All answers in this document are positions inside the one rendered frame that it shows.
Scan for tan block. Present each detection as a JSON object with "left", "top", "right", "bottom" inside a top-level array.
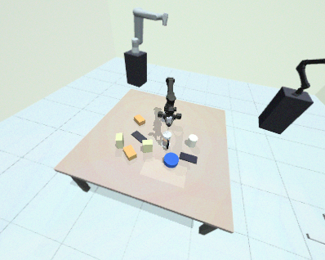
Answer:
[
  {"left": 134, "top": 114, "right": 145, "bottom": 125},
  {"left": 123, "top": 145, "right": 137, "bottom": 161}
]

